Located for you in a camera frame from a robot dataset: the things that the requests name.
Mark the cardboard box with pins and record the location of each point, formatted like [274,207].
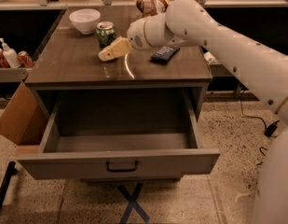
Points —
[23,121]

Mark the brown chip bag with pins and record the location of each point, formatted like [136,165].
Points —
[151,7]

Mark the black drawer handle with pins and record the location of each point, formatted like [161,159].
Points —
[112,167]

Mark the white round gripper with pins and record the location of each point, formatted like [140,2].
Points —
[136,34]

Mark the black power adapter with cable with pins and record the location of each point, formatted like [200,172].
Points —
[268,130]

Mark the open grey top drawer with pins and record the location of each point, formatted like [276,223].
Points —
[101,143]

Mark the red soda can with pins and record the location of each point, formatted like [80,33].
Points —
[3,60]
[26,59]

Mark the black stand leg left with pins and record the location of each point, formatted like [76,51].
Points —
[11,170]

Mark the white bowl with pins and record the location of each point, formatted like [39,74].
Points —
[85,20]

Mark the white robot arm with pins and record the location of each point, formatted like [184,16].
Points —
[264,71]

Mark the green soda can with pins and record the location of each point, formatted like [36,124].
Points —
[106,33]

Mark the folded white cloth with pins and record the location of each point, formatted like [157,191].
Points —
[209,57]

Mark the white pump bottle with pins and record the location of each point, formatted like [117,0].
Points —
[10,55]

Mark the blue tape cross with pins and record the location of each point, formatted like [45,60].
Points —
[133,204]

